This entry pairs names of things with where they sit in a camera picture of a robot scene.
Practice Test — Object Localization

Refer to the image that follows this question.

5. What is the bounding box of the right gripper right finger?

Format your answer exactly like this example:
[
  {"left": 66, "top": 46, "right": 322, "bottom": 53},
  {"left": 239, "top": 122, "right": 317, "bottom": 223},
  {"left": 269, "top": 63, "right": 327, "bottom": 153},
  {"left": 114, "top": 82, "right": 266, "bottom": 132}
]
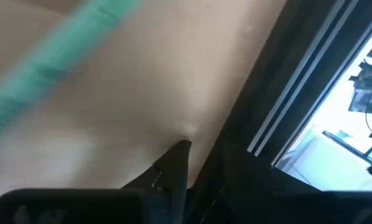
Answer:
[{"left": 188, "top": 146, "right": 372, "bottom": 224}]

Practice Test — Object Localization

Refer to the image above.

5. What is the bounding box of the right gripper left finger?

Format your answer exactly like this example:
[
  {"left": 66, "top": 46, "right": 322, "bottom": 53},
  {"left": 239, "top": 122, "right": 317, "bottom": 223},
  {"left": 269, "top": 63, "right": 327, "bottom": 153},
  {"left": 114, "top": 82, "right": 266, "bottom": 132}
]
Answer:
[{"left": 0, "top": 139, "right": 192, "bottom": 224}]

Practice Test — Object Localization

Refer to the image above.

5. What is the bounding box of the teal pen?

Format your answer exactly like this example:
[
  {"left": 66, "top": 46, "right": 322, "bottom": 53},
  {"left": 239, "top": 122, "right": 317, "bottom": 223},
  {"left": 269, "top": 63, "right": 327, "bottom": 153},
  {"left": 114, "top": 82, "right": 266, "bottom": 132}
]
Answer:
[{"left": 0, "top": 0, "right": 145, "bottom": 138}]

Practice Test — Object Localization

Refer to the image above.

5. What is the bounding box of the black aluminium table frame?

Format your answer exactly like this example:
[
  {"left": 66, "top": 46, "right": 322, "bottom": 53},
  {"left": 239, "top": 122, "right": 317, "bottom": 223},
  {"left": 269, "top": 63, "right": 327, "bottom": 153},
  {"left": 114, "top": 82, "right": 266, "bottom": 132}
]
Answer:
[{"left": 185, "top": 0, "right": 372, "bottom": 194}]

